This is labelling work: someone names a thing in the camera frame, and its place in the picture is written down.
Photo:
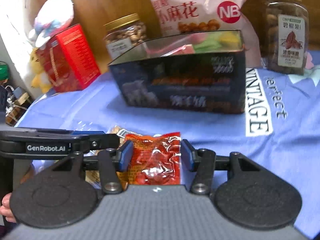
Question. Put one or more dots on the pink twisted-dough snack bag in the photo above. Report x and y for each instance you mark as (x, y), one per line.
(186, 16)

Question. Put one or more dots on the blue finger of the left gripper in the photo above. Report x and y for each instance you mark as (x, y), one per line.
(90, 133)

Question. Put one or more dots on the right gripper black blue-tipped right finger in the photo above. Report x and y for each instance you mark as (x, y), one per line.
(244, 192)

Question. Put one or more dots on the light green snack packet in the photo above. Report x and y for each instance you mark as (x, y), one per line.
(210, 44)

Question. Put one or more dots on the yellow duck plush toy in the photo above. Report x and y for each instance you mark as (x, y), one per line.
(40, 79)

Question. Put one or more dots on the nut jar gold lid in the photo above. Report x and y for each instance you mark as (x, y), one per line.
(123, 34)

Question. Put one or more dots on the red spicy snack packet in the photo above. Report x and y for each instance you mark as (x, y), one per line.
(155, 160)

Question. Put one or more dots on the red gift bag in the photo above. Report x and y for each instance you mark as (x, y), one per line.
(68, 60)

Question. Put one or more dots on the black sheep-print box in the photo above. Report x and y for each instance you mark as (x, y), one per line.
(207, 82)

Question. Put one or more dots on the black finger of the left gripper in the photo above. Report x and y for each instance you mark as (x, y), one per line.
(103, 141)

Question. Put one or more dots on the pink white candy box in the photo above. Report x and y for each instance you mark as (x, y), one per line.
(185, 49)

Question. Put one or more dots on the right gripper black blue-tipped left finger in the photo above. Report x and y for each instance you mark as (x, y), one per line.
(71, 189)

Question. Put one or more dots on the person's left hand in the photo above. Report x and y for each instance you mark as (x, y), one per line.
(6, 210)

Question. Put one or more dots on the white pink plush toy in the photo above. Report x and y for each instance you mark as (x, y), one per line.
(54, 16)

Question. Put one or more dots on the green bag in background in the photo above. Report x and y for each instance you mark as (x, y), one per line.
(4, 72)

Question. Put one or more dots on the blue printed cloth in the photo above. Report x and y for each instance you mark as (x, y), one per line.
(279, 129)

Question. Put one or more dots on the pecan jar gold lid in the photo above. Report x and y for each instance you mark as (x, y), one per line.
(285, 35)

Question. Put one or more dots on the yellow jelly cup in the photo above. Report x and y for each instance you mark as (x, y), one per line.
(230, 39)

